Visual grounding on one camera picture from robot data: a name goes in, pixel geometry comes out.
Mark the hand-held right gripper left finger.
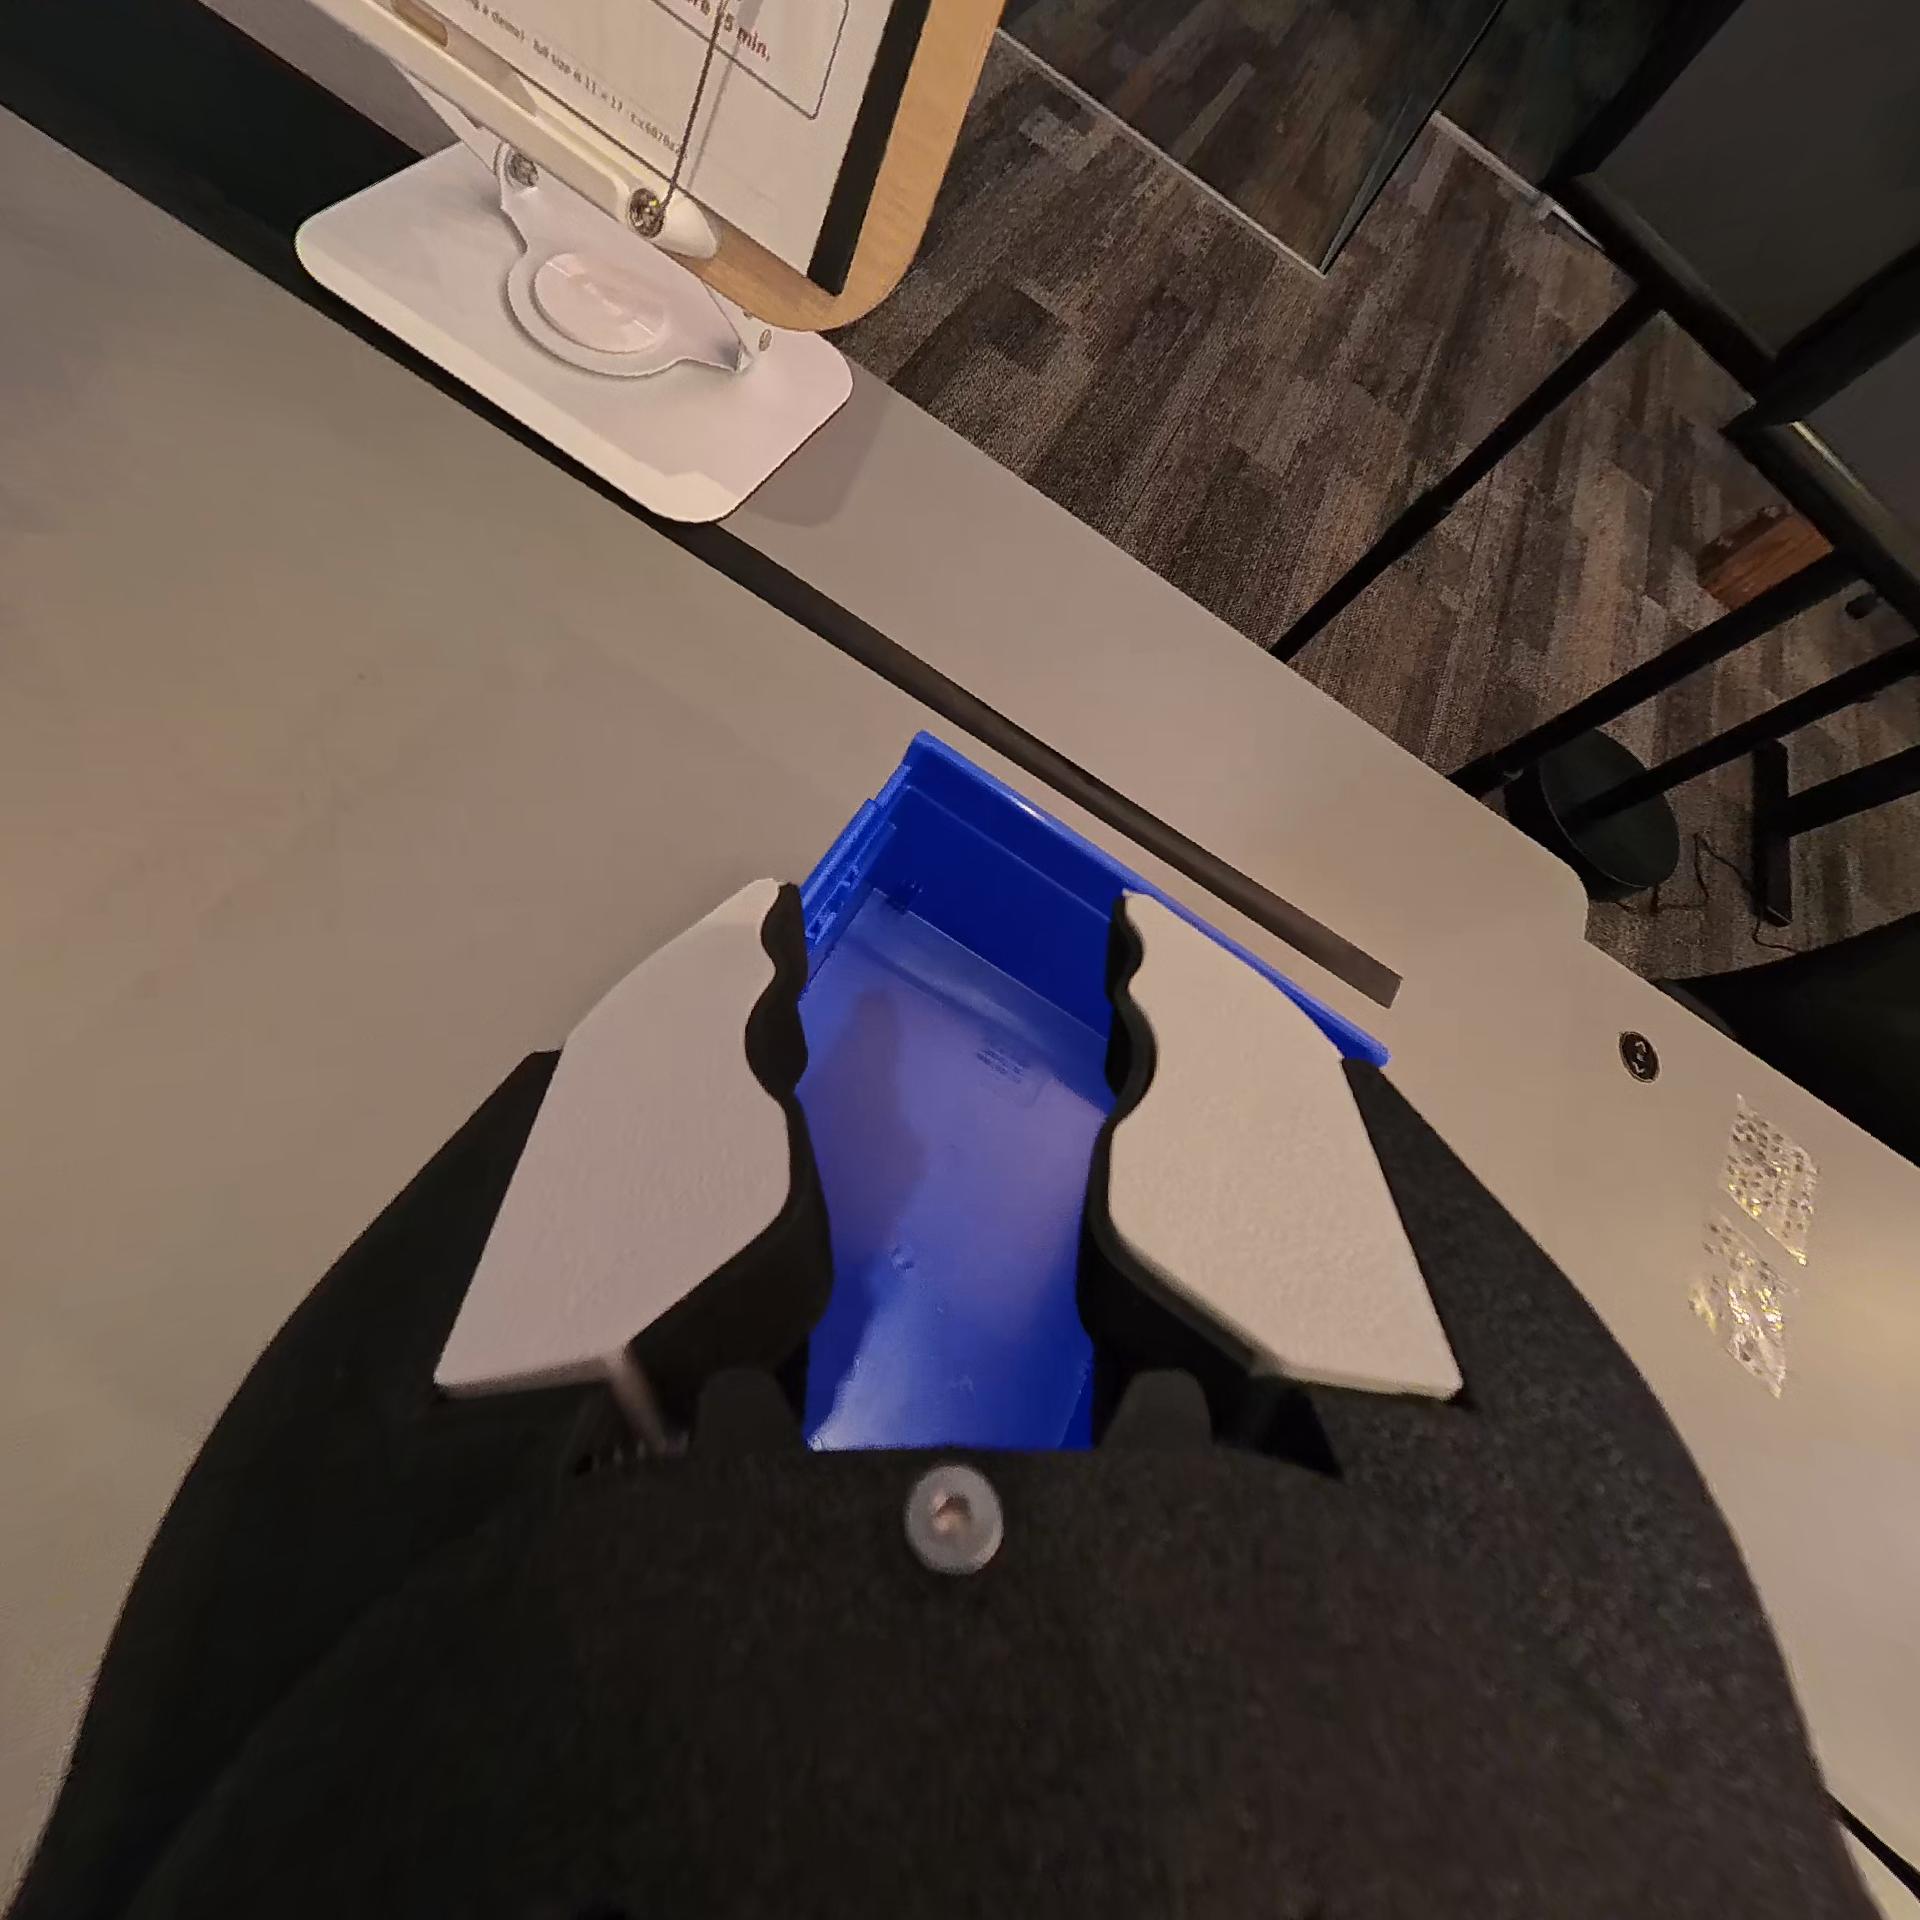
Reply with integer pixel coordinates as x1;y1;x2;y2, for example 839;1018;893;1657
440;882;832;1459

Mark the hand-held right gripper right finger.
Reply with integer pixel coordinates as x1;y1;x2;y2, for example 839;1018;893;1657
1082;890;1468;1462

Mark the blue plastic bin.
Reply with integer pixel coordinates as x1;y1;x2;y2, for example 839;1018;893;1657
796;729;1390;1459

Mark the black office chair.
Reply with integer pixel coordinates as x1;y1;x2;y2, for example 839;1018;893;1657
1668;913;1920;1169

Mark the white board stand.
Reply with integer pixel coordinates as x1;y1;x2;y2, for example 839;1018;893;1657
297;139;857;531

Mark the wooden instruction board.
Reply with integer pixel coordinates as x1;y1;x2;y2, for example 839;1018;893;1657
302;0;1007;333

